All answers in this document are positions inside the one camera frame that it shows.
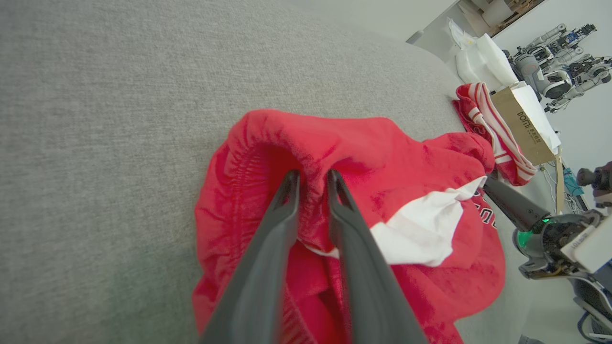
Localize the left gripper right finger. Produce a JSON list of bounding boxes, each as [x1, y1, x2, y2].
[[326, 169, 429, 344]]

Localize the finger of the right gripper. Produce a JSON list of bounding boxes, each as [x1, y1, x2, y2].
[[480, 175, 551, 233]]

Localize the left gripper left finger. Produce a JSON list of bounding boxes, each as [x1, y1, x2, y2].
[[200, 169, 301, 344]]

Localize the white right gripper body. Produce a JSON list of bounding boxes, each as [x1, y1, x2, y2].
[[514, 212, 612, 280]]

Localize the red and white shirt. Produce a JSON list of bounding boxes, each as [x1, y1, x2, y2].
[[191, 108, 507, 344]]

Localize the blue plastic item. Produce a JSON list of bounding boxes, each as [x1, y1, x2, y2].
[[563, 167, 585, 197]]

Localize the brown cardboard box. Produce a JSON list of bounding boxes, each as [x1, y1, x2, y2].
[[490, 81, 565, 215]]

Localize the red white striped jersey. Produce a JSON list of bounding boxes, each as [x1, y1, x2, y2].
[[451, 82, 539, 187]]

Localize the grey white background robots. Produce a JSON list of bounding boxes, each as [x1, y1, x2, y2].
[[502, 22, 612, 114]]

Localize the white plastic bags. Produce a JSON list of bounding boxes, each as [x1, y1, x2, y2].
[[447, 18, 520, 94]]

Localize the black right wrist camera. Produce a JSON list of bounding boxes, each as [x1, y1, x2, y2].
[[576, 161, 612, 209]]

